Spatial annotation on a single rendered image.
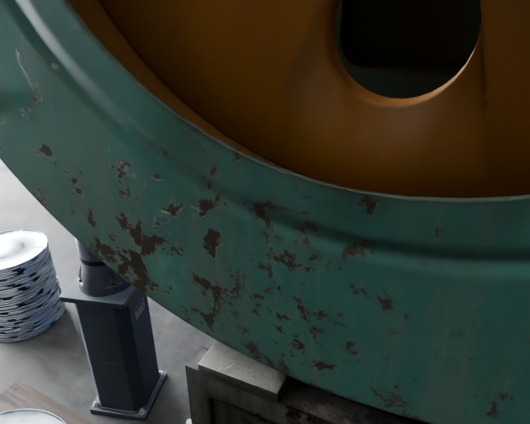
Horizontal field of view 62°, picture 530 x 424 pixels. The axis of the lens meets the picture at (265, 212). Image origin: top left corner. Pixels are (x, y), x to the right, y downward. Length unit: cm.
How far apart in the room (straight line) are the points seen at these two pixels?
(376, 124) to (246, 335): 18
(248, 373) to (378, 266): 49
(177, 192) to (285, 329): 12
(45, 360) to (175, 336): 45
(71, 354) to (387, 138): 160
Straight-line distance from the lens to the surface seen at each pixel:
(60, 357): 180
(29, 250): 183
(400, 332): 29
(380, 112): 30
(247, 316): 33
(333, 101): 31
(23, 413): 113
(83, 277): 126
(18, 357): 187
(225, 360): 75
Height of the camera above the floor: 118
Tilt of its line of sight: 27 degrees down
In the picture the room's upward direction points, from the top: straight up
